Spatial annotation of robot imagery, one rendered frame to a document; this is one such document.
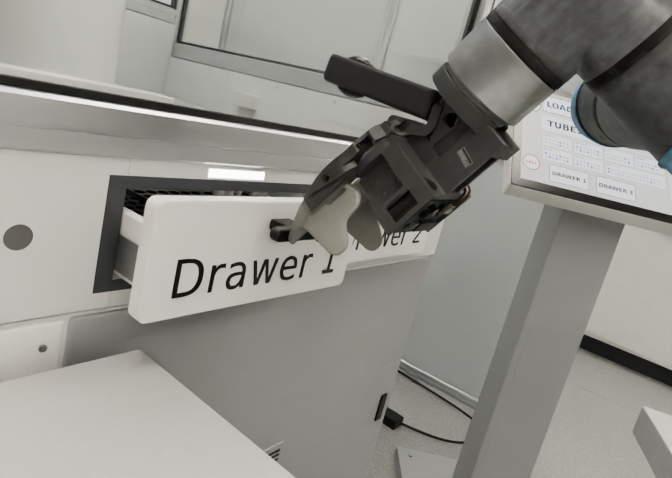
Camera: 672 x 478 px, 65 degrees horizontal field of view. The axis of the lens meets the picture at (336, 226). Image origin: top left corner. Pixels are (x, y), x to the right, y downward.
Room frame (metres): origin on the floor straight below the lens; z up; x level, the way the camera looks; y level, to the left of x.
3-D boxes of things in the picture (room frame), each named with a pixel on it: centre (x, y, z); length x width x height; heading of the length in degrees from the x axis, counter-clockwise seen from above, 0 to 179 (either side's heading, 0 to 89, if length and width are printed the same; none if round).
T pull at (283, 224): (0.52, 0.04, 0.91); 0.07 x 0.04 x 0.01; 145
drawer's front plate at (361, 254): (0.82, -0.07, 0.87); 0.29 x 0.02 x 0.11; 145
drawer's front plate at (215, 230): (0.53, 0.07, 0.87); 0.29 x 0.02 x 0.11; 145
